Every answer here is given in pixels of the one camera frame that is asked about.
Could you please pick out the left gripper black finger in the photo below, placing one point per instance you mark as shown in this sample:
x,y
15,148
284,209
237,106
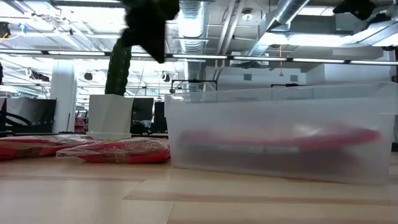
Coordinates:
x,y
157,48

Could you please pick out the red clear-wrapped popcorn bag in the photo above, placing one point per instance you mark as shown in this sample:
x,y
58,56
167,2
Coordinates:
x,y
31,146
124,152
326,138

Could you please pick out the black frame bar with lights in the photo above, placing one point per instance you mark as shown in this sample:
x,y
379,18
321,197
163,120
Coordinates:
x,y
264,58

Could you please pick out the black fabric panel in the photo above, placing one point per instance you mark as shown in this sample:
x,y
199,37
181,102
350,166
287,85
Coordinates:
x,y
34,112

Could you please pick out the black metal frame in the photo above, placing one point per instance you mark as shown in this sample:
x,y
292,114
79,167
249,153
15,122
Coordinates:
x,y
192,81

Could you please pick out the clear plastic storage bin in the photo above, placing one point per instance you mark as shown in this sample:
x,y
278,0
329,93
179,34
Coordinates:
x,y
217,109

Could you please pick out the tall green cactus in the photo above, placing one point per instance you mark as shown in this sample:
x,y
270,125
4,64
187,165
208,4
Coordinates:
x,y
116,74

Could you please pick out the black table edge rail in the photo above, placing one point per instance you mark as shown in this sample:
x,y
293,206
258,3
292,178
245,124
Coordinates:
x,y
146,136

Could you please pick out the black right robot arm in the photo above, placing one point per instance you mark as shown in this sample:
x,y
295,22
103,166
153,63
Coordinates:
x,y
357,7

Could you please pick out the black ceiling dome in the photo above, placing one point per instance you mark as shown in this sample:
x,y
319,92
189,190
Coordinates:
x,y
164,76
88,76

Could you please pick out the white planter pot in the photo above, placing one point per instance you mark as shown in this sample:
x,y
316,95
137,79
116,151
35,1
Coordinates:
x,y
109,115

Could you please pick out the black computer monitor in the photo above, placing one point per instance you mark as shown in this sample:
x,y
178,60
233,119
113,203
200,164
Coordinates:
x,y
160,115
143,109

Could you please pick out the silver spiral air duct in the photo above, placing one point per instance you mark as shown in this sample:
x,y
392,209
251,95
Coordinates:
x,y
192,31
289,12

